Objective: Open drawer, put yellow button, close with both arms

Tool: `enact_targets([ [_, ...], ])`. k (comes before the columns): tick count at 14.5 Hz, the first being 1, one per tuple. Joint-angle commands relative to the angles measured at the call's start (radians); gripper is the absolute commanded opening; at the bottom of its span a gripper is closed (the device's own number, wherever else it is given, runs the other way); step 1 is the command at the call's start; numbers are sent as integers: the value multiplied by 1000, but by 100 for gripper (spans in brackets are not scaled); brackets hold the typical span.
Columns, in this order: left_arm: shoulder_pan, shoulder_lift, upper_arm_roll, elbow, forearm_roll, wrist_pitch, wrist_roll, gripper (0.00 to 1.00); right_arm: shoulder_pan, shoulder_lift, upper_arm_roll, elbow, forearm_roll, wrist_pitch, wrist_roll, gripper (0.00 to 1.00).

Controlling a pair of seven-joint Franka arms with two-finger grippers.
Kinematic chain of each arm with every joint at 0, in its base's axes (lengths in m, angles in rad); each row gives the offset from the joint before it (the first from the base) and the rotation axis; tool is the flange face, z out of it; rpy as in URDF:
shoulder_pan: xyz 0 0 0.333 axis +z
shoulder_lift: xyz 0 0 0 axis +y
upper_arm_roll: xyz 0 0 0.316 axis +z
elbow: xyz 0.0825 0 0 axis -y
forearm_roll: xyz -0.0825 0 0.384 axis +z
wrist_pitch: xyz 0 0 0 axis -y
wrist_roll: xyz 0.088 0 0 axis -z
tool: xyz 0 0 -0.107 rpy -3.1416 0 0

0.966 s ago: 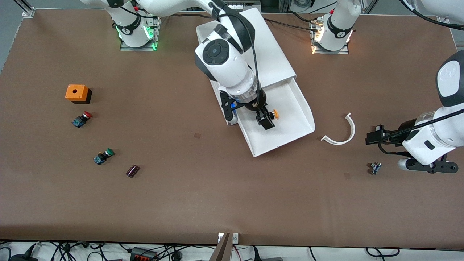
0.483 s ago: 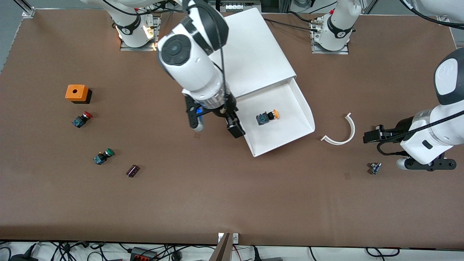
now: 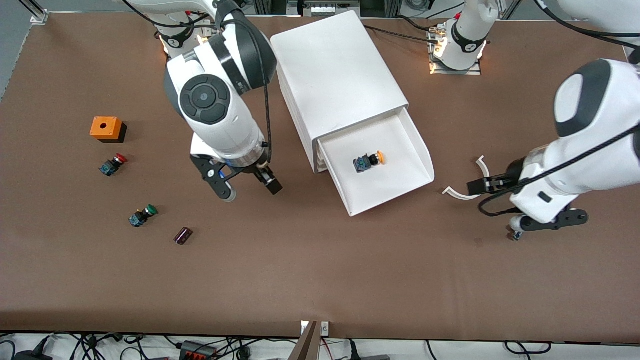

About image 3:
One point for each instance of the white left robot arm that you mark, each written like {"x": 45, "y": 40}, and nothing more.
{"x": 595, "y": 125}

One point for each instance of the dark purple small component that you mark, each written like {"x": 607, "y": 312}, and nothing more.
{"x": 183, "y": 235}

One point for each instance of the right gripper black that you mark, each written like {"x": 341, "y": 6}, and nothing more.
{"x": 262, "y": 174}

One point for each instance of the white mounting bracket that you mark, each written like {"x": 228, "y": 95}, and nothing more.
{"x": 325, "y": 328}

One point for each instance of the white plastic drawer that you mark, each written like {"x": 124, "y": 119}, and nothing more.
{"x": 323, "y": 168}
{"x": 395, "y": 185}
{"x": 321, "y": 160}

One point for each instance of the black power strip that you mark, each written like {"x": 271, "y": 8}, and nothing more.
{"x": 195, "y": 351}

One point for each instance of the grey control box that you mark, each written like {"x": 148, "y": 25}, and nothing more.
{"x": 325, "y": 7}

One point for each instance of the black power plug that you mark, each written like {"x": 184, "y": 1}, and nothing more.
{"x": 32, "y": 355}

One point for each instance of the red push button switch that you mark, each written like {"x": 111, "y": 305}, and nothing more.
{"x": 112, "y": 165}

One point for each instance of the white semicircular plastic clamp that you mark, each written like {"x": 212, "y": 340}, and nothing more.
{"x": 456, "y": 194}

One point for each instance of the aluminium frame post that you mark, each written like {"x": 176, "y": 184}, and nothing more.
{"x": 39, "y": 15}

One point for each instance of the orange button enclosure box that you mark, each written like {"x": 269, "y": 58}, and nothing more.
{"x": 105, "y": 127}

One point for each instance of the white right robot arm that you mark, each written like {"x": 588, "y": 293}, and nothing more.
{"x": 220, "y": 115}

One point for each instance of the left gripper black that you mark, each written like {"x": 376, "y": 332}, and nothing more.
{"x": 510, "y": 176}

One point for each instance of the green push button switch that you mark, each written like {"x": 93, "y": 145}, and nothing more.
{"x": 142, "y": 216}

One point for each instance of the yellow push button switch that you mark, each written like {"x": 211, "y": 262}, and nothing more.
{"x": 367, "y": 161}

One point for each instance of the white drawer cabinet housing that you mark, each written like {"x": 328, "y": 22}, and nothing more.
{"x": 335, "y": 70}

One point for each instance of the small blue metal component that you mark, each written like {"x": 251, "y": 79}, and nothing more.
{"x": 516, "y": 235}

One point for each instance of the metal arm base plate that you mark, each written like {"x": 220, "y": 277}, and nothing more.
{"x": 440, "y": 70}

